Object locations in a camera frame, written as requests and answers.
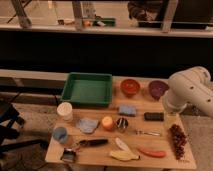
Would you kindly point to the purple bowl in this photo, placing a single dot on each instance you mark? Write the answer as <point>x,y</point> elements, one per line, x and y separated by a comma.
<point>157,89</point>

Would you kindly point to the black office chair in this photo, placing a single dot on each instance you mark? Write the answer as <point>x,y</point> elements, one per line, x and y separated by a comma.
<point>8,117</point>

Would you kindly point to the white cup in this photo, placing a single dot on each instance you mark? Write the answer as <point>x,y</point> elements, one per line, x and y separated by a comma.
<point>65,110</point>

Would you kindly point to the blue cup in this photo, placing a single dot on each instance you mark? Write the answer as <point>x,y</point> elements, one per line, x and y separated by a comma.
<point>60,135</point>

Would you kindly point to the bunch of dark grapes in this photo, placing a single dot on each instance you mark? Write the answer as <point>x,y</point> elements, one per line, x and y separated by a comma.
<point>178,139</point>

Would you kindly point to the blue sponge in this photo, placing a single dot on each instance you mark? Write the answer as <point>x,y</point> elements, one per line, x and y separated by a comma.
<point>127,110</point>

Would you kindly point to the green plastic tray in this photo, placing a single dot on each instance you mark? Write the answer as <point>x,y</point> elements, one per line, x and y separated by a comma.
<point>88,89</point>

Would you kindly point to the black rectangular block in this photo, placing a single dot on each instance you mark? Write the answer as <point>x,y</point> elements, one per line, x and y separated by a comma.
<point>153,116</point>

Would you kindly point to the red chili pepper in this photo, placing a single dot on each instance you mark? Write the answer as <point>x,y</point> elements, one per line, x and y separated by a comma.
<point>151,153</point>

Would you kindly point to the silver fork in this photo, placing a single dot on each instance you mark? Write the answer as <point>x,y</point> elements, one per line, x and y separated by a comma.
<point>148,133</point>

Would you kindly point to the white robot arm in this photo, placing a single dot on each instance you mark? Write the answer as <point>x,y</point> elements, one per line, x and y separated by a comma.
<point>189,86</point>

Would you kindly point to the small metal scoop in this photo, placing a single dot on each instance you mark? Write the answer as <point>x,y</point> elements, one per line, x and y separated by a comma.
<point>68,155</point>

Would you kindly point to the small metal cup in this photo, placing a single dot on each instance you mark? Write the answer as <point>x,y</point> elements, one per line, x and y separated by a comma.
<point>122,124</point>

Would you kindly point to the blue grey cloth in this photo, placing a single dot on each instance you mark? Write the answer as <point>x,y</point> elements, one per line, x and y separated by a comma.
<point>87,125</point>

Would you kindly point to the orange apple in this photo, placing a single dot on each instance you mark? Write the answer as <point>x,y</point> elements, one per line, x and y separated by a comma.
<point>107,123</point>

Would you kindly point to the red bowl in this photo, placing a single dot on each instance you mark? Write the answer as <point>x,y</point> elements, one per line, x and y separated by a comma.
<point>129,87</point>

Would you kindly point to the person in background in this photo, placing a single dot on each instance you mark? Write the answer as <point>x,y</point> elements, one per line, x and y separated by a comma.
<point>144,10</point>

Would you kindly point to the white spoon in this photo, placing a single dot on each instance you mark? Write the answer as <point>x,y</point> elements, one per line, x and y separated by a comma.
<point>122,145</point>

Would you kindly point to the yellow banana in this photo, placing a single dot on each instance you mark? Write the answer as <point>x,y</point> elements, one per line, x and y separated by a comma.
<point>123,155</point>

